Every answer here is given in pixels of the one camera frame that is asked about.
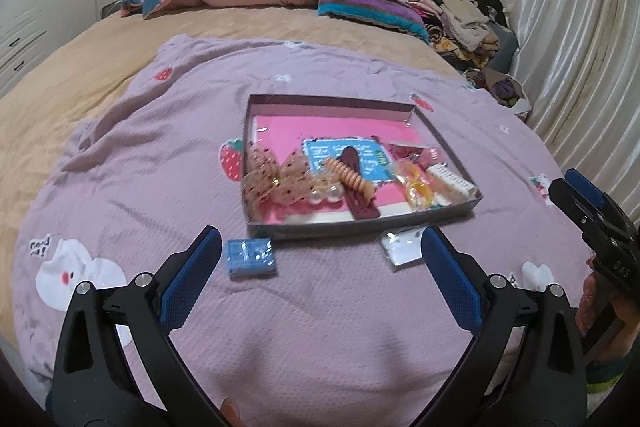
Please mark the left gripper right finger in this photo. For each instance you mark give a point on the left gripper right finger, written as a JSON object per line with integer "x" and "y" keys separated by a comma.
{"x": 523, "y": 366}

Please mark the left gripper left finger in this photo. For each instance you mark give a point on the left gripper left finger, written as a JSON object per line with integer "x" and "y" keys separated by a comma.
{"x": 93, "y": 383}

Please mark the blue small packet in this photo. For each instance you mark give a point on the blue small packet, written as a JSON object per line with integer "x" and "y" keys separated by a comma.
{"x": 250, "y": 258}

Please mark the white card clear bag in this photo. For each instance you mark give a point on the white card clear bag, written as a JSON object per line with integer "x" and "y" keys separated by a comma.
{"x": 402, "y": 248}

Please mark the cream claw hair clip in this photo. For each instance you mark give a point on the cream claw hair clip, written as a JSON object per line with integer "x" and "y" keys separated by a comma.
{"x": 449, "y": 185}

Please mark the yellow rings clear bag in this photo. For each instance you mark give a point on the yellow rings clear bag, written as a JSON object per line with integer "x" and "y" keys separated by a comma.
{"x": 417, "y": 191}

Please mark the clear bag red earrings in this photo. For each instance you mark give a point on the clear bag red earrings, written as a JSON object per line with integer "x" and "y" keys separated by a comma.
{"x": 422, "y": 156}

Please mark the maroon snap hair clip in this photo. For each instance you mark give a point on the maroon snap hair clip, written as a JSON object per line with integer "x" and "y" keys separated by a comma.
{"x": 357, "y": 200}

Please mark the dotted mesh hair bow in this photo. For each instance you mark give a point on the dotted mesh hair bow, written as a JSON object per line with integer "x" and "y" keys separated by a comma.
{"x": 283, "y": 183}

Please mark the beige pearl hair clip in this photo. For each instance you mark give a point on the beige pearl hair clip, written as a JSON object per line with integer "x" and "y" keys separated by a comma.
{"x": 325, "y": 190}

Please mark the green sleeve right forearm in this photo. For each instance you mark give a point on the green sleeve right forearm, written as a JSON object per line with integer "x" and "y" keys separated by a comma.
{"x": 603, "y": 376}

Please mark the right hand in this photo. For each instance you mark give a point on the right hand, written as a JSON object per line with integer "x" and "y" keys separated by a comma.
{"x": 608, "y": 314}

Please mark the lilac strawberry blanket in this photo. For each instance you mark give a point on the lilac strawberry blanket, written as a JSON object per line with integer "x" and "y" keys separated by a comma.
{"x": 335, "y": 337}

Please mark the bag of clothes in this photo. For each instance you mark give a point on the bag of clothes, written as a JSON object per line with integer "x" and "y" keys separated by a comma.
{"x": 505, "y": 89}

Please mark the cream curtain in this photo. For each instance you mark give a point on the cream curtain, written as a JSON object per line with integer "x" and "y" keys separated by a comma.
{"x": 578, "y": 61}

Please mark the pile of clothes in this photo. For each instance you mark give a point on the pile of clothes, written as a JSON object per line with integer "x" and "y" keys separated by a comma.
{"x": 468, "y": 33}

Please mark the beige bed sheet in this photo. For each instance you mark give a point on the beige bed sheet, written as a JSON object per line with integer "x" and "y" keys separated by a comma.
{"x": 85, "y": 76}

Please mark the pink book in tray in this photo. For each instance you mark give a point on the pink book in tray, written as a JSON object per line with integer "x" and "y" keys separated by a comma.
{"x": 322, "y": 139}

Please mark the shallow grey tray box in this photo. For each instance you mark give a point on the shallow grey tray box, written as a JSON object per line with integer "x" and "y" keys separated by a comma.
{"x": 326, "y": 106}

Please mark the purple striped pillow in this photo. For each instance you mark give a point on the purple striped pillow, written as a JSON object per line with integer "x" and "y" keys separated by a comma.
{"x": 390, "y": 14}

